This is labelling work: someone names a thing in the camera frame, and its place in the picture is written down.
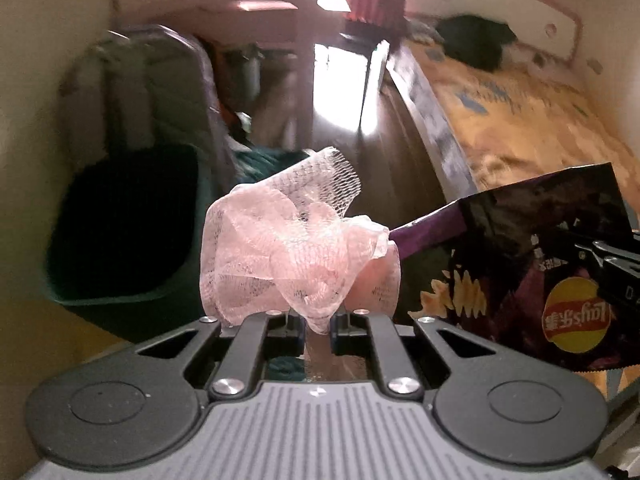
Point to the dark Lays chip bag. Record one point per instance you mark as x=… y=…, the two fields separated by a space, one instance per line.
x=502 y=264

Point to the black pillow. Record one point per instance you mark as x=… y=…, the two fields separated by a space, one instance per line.
x=475 y=41

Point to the pink wooden desk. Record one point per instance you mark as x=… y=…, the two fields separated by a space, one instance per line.
x=296 y=25

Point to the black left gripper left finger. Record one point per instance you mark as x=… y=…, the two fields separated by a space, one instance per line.
x=261 y=337

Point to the white pink headboard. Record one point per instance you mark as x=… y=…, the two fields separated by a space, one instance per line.
x=544 y=26

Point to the purple grey backpack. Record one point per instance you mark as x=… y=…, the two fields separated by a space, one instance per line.
x=142 y=86

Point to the finger of the right gripper pair tip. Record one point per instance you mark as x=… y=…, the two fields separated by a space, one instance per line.
x=610 y=265

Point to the bed with orange patterned sheet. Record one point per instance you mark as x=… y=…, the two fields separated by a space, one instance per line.
x=490 y=129

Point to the teal white quilted blanket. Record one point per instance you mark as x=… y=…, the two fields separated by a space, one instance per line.
x=255 y=164

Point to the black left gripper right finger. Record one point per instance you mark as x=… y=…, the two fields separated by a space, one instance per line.
x=373 y=337

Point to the dark green trash bin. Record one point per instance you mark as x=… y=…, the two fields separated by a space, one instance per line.
x=128 y=225

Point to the pink mesh fruit net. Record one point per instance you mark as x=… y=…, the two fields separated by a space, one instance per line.
x=288 y=243

